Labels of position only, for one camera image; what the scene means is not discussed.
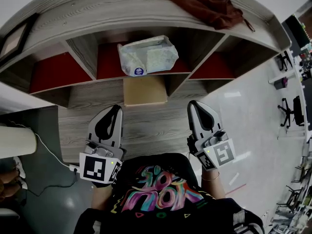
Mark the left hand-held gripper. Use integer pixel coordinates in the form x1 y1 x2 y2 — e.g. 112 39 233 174
79 104 127 184

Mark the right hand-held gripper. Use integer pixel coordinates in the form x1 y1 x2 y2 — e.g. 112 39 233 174
186 100 237 172

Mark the clear plastic packet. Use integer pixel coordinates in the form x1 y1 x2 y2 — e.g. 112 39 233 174
117 35 180 78

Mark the person's left forearm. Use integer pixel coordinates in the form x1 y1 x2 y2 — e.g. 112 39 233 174
91 181 115 212

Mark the person's right forearm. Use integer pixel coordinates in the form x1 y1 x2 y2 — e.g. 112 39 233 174
200 166 226 201

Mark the grey wooden desk with hutch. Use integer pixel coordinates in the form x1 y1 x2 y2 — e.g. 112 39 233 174
0 0 293 165

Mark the flat cardboard box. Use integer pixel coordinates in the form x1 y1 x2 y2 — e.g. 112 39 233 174
123 76 168 107

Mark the black printed t-shirt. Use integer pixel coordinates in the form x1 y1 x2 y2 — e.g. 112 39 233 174
107 153 220 216

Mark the black and purple box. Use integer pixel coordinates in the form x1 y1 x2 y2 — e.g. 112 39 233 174
274 78 290 90

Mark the black office chair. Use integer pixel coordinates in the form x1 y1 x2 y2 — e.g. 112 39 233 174
277 95 306 129
276 51 294 72

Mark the large white ribbed bin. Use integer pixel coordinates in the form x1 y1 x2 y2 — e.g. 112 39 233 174
0 125 39 159

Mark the rust brown cloth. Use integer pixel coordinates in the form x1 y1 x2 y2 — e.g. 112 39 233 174
160 0 256 33

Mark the thin wrist bracelet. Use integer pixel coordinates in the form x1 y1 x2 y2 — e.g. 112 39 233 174
201 171 221 182

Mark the white power cable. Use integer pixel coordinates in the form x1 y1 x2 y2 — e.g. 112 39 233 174
36 133 72 167

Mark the black cable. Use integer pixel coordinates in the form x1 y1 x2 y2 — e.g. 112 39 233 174
26 171 79 197

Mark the black picture frame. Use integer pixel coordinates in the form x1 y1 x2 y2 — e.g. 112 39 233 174
0 13 40 63

